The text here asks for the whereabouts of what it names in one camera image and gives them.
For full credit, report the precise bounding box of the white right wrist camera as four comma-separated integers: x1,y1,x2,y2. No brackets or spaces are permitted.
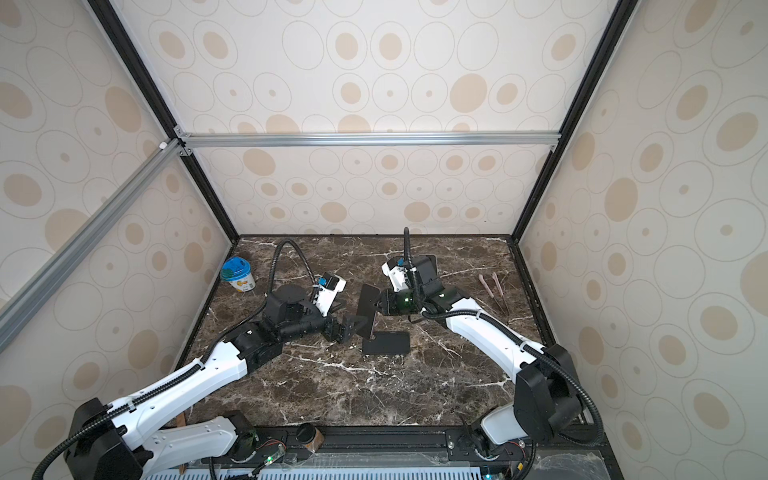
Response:
382,257,411,292

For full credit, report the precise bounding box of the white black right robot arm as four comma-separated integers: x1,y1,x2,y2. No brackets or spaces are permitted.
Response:
377,255,605,451

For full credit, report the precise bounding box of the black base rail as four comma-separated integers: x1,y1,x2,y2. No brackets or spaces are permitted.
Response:
143,421,623,479

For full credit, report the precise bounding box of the blue white yogurt cup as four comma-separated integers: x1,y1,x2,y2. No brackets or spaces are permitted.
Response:
219,256,256,293

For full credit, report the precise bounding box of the black phone case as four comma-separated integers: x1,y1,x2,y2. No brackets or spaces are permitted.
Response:
362,331,410,356

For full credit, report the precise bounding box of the black frame post left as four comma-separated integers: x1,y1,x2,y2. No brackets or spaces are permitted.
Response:
86,0,240,245

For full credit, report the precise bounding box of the black frame post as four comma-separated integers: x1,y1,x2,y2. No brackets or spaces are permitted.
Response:
510,0,638,245
86,0,240,245

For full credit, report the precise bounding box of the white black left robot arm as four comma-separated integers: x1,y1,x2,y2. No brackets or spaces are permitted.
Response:
32,285,367,479

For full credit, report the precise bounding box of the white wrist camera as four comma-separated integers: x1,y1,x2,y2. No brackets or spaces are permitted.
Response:
311,272,346,316
382,257,411,292

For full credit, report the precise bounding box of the black cylinder on base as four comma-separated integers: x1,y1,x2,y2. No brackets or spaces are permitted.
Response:
295,422,325,454

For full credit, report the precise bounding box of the silver aluminium crossbar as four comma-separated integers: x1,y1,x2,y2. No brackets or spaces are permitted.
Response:
181,130,560,148

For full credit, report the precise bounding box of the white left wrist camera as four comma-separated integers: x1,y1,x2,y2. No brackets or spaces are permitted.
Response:
311,272,346,316

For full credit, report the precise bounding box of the black frame post right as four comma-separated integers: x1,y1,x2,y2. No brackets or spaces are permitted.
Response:
510,0,638,245

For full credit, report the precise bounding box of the silver aluminium side rail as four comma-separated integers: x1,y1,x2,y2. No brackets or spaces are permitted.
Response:
1,139,182,349

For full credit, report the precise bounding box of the magenta-edged smartphone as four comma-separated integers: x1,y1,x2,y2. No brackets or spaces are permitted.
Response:
356,284,381,340

